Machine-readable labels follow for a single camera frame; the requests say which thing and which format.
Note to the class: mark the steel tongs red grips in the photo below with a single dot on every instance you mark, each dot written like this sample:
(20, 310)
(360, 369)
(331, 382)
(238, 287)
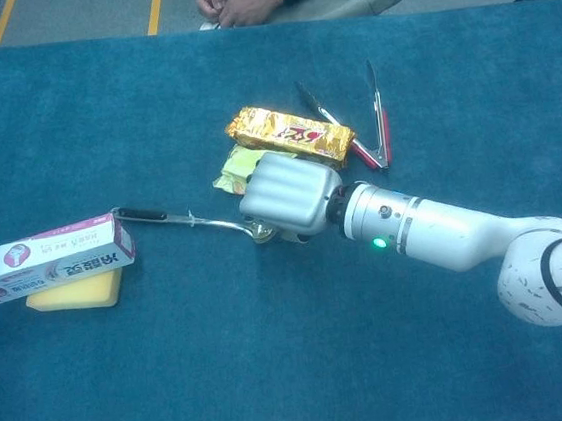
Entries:
(380, 124)

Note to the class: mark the person's left hand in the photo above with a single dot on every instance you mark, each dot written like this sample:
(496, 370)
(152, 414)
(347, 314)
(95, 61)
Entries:
(254, 7)

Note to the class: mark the green snack packet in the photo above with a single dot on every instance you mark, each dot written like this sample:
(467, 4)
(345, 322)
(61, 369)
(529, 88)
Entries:
(236, 167)

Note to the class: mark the white toothpaste box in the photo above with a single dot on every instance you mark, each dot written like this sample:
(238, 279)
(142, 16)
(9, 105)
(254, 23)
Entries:
(50, 260)

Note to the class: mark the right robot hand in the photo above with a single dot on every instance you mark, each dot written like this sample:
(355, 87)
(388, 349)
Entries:
(289, 194)

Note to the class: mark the white shoe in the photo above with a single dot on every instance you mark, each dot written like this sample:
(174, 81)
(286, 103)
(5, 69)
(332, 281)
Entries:
(205, 26)

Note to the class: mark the gold foil snack package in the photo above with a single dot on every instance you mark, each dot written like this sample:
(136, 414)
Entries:
(293, 131)

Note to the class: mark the teal table cloth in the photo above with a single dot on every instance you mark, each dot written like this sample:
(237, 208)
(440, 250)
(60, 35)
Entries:
(277, 362)

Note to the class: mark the yellow sponge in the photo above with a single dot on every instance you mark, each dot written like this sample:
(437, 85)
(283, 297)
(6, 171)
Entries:
(79, 294)

